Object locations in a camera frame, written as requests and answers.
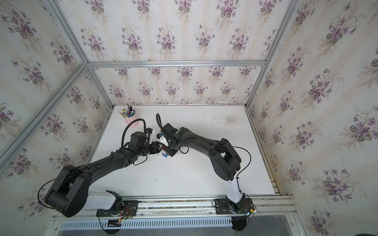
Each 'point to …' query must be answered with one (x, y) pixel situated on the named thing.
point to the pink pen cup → (129, 120)
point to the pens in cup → (129, 113)
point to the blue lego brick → (164, 155)
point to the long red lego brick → (164, 146)
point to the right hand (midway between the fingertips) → (171, 151)
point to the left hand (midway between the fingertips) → (163, 146)
